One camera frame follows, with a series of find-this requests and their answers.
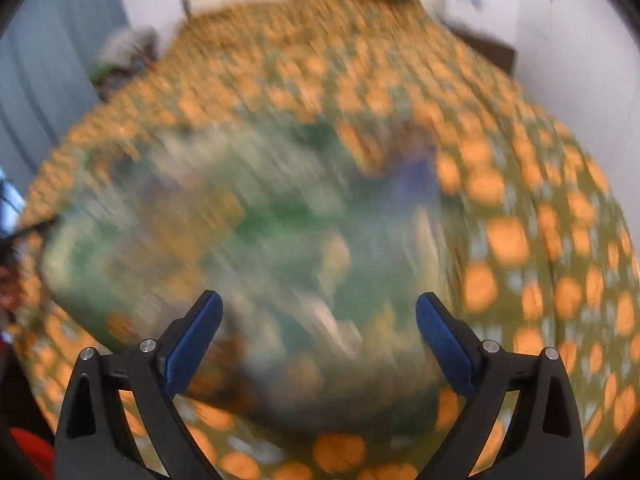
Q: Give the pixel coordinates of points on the pile of clothes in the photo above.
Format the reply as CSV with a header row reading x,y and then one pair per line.
x,y
127,55

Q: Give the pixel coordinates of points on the blue-grey curtain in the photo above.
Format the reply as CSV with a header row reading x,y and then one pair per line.
x,y
50,55

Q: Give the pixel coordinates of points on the green landscape print jacket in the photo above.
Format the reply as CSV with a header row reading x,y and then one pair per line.
x,y
240,240

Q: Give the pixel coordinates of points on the person's orange clothing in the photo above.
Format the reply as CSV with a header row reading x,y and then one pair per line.
x,y
32,452

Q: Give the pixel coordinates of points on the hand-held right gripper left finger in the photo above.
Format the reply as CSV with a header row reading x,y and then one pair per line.
x,y
195,340

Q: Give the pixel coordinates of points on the dark wooden nightstand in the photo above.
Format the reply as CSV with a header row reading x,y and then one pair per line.
x,y
487,50

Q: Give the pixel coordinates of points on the white wardrobe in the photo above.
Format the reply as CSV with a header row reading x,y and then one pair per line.
x,y
580,60

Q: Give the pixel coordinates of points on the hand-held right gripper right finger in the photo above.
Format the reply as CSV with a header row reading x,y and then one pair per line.
x,y
445,345

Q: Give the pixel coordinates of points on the orange leaf print quilt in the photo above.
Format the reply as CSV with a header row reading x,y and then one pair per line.
x,y
525,185

